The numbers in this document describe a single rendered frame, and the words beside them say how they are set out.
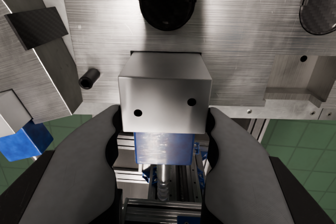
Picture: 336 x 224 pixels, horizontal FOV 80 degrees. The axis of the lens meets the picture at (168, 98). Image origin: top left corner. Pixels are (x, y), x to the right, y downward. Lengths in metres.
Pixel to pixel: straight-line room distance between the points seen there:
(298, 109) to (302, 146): 1.31
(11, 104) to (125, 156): 0.96
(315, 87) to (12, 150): 0.31
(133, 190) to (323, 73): 1.26
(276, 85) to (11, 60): 0.25
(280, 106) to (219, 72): 0.17
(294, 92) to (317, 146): 1.48
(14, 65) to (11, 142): 0.08
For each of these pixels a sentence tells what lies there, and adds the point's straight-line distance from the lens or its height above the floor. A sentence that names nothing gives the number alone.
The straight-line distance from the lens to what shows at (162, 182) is 0.19.
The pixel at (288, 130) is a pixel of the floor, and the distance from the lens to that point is 1.50.
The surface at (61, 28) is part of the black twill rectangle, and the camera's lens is 0.26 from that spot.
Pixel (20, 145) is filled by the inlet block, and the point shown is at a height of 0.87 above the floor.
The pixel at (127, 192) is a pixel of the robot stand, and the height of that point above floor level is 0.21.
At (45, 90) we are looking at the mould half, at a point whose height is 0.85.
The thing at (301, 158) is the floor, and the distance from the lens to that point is 1.72.
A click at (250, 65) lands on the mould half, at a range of 0.17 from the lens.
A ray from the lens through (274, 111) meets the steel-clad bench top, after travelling 0.32.
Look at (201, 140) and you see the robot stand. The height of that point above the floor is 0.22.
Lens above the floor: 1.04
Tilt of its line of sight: 62 degrees down
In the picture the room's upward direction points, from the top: 180 degrees counter-clockwise
